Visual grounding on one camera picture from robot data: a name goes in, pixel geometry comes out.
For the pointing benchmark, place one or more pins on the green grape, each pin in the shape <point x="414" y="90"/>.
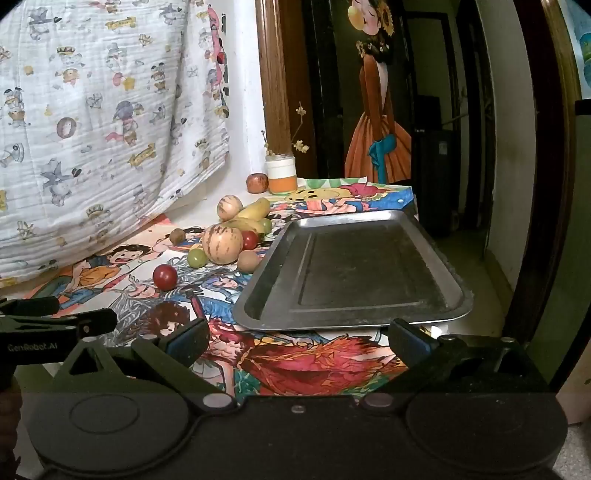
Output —
<point x="266" y="225"/>
<point x="197" y="257"/>

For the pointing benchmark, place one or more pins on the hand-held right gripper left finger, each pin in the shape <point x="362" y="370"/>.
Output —
<point x="187" y="340"/>

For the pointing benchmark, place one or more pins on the brown wooden door frame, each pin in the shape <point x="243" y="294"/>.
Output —
<point x="540" y="184"/>
<point x="277" y="69"/>

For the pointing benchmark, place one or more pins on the red cherry tomato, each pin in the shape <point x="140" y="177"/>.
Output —
<point x="165" y="277"/>
<point x="250" y="240"/>

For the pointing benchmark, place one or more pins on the dried yellow flower sprig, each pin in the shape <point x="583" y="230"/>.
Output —
<point x="300" y="145"/>

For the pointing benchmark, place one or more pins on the wall poster orange dress figure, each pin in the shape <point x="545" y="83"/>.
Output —
<point x="378" y="138"/>

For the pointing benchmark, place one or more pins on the white cartoon printed blanket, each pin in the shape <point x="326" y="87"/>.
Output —
<point x="92" y="115"/>

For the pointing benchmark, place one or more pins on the white and orange jar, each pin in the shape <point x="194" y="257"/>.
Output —
<point x="281" y="177"/>

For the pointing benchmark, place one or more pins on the brown kiwi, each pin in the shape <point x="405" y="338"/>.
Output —
<point x="249" y="261"/>
<point x="177" y="236"/>

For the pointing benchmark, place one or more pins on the small striped pepino melon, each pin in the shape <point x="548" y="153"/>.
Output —
<point x="229" y="206"/>

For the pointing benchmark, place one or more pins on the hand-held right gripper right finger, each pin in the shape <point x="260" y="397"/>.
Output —
<point x="408" y="344"/>

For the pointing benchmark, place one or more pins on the metal baking tray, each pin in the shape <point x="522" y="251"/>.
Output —
<point x="369" y="267"/>

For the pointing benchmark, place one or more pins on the red apple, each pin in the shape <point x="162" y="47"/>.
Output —
<point x="257" y="182"/>

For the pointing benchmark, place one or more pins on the large striped pepino melon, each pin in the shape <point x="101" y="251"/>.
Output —
<point x="222" y="243"/>

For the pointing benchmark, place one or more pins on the cartoon boys drawing sheet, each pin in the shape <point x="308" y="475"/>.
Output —
<point x="92" y="272"/>

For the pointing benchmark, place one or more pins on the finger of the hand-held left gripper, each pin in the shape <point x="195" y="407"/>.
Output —
<point x="94" y="321"/>
<point x="32" y="307"/>

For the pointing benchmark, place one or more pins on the colourful yellow bear drawing sheet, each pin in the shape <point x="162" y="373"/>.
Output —
<point x="351" y="194"/>

